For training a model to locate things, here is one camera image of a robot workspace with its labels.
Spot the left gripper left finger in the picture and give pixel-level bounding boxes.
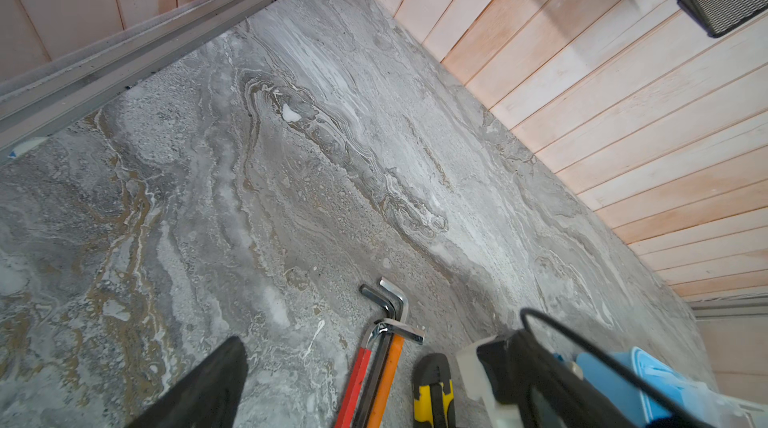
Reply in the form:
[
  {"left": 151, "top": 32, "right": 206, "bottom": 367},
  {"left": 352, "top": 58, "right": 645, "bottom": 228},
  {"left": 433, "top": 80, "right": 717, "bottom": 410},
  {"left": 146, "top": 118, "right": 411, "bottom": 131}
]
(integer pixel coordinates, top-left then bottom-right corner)
[{"left": 129, "top": 336, "right": 248, "bottom": 427}]

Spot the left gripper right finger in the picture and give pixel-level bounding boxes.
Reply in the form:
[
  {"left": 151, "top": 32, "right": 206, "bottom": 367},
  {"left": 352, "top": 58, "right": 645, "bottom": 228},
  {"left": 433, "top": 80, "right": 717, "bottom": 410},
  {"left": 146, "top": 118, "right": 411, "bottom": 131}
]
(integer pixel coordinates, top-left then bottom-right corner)
[{"left": 506, "top": 331, "right": 633, "bottom": 427}]

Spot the black hex key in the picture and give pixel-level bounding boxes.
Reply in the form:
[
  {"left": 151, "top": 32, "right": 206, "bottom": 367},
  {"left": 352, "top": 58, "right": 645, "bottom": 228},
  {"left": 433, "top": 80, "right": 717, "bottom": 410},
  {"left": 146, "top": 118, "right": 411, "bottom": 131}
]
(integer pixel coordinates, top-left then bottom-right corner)
[{"left": 352, "top": 283, "right": 397, "bottom": 427}]

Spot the yellow black utility knife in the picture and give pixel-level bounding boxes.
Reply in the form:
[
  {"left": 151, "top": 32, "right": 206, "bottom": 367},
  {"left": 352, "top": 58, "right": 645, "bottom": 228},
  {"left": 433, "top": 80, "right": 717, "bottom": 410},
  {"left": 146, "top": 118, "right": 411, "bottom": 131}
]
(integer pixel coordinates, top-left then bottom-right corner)
[{"left": 411, "top": 353, "right": 456, "bottom": 428}]

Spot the light blue plastic tool box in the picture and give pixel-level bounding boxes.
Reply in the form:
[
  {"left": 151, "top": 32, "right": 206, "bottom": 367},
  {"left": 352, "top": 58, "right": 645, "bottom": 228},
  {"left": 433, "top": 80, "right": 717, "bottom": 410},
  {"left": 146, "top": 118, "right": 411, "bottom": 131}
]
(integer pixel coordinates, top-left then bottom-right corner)
[{"left": 556, "top": 347, "right": 767, "bottom": 427}]

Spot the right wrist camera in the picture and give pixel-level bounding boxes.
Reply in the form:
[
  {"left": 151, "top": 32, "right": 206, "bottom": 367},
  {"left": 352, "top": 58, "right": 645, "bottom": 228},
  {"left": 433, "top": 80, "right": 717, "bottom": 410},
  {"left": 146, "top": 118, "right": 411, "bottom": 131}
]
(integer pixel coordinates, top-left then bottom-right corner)
[{"left": 456, "top": 337, "right": 522, "bottom": 428}]

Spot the silver hex key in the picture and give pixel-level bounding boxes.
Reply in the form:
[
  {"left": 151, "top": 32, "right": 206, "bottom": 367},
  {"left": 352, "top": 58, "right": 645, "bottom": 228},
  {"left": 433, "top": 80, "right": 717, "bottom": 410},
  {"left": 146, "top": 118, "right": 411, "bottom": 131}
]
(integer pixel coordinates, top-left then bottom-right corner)
[{"left": 379, "top": 277, "right": 410, "bottom": 323}]

